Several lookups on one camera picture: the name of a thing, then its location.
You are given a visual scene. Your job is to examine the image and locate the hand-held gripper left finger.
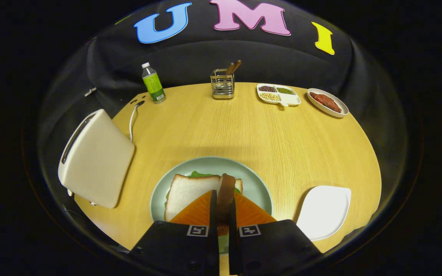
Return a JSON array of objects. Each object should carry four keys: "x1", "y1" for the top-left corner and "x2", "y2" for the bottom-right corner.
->
[{"x1": 128, "y1": 189, "x2": 220, "y2": 276}]

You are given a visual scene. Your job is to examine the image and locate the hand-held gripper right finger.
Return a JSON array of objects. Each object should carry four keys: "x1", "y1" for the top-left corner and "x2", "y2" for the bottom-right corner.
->
[{"x1": 228, "y1": 191, "x2": 323, "y2": 276}]

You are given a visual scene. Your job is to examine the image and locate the toasted bread slice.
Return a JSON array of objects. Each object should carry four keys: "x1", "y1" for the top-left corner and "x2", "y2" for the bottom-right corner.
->
[{"x1": 217, "y1": 173, "x2": 237, "y2": 236}]

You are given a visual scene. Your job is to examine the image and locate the green lettuce leaf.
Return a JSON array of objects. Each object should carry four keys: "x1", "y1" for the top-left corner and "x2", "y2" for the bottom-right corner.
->
[{"x1": 188, "y1": 171, "x2": 242, "y2": 194}]

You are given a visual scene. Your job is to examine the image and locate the white bread slice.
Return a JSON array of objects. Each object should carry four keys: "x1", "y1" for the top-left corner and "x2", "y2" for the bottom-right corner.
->
[{"x1": 164, "y1": 174, "x2": 244, "y2": 222}]

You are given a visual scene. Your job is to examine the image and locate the pale green round plate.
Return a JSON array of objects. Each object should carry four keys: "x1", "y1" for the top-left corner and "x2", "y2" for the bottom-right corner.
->
[{"x1": 150, "y1": 156, "x2": 274, "y2": 255}]

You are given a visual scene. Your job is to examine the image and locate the white square plate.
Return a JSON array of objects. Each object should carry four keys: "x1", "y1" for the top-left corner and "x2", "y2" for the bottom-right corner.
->
[{"x1": 296, "y1": 186, "x2": 352, "y2": 242}]

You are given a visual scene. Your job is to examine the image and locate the white toaster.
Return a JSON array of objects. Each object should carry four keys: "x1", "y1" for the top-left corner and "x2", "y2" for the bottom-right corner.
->
[{"x1": 58, "y1": 108, "x2": 135, "y2": 209}]

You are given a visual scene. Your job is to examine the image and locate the white divided dish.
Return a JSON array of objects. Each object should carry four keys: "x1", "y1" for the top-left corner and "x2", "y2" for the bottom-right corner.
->
[{"x1": 256, "y1": 83, "x2": 302, "y2": 107}]

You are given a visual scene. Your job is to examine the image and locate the green label plastic bottle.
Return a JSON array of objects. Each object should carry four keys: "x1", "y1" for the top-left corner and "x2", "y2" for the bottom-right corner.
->
[{"x1": 141, "y1": 62, "x2": 167, "y2": 105}]

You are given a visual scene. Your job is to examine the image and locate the brown meat slice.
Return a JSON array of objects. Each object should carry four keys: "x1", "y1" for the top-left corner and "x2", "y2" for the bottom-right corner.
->
[{"x1": 309, "y1": 91, "x2": 342, "y2": 113}]

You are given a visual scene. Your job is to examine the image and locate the white round plate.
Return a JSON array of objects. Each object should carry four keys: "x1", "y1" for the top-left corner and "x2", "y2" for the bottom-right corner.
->
[{"x1": 307, "y1": 88, "x2": 350, "y2": 118}]

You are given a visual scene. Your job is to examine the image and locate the white toaster cable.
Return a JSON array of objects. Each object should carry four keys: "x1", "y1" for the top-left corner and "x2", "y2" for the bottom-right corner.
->
[{"x1": 129, "y1": 100, "x2": 145, "y2": 141}]

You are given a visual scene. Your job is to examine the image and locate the metal wire utensil holder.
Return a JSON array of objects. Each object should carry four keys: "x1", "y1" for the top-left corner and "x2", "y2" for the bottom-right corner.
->
[{"x1": 210, "y1": 69, "x2": 235, "y2": 100}]

